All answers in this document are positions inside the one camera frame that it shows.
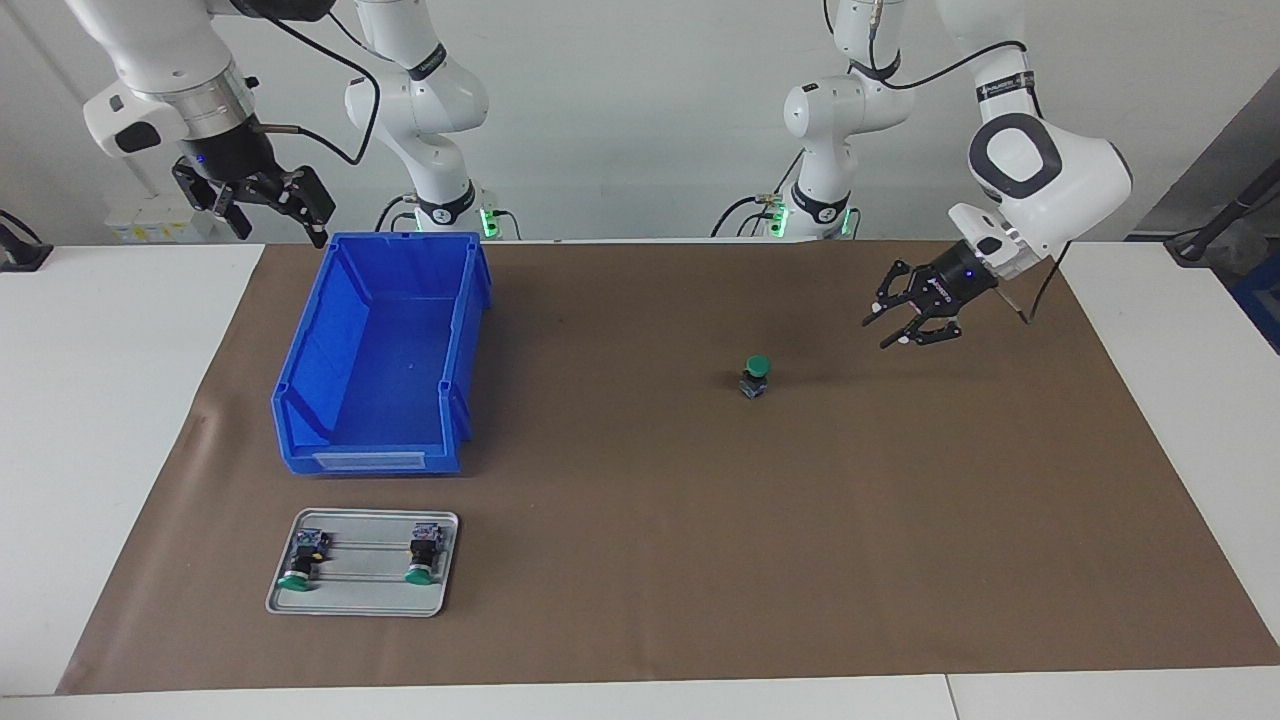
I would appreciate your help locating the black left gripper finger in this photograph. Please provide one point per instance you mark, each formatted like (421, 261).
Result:
(888, 290)
(925, 332)

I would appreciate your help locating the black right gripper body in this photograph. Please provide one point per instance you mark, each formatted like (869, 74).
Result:
(235, 160)

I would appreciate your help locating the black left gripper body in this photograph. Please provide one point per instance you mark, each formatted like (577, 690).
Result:
(950, 280)

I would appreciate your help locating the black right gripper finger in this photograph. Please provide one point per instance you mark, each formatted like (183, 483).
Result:
(205, 195)
(312, 205)

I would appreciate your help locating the green push button switch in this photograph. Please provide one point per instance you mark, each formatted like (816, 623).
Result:
(756, 372)

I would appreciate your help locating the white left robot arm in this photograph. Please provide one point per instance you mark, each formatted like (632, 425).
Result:
(1050, 170)

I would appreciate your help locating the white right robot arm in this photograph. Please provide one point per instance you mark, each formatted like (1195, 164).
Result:
(160, 40)

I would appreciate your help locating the green push button blue label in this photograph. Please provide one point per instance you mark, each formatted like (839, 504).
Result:
(303, 560)

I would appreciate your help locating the green push button white label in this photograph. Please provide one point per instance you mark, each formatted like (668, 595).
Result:
(423, 555)

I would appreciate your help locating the white socket box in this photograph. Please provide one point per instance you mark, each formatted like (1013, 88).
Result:
(160, 218)

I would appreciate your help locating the blue plastic storage bin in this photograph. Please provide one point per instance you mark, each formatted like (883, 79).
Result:
(380, 370)

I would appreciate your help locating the black stand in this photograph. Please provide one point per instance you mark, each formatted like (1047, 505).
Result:
(1215, 225)

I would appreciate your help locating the blue crate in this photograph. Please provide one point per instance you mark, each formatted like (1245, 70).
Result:
(1262, 300)

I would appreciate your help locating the brown paper table mat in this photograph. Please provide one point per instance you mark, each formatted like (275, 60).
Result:
(700, 560)

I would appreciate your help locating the grey metal tray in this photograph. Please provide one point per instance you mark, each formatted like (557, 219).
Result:
(365, 595)

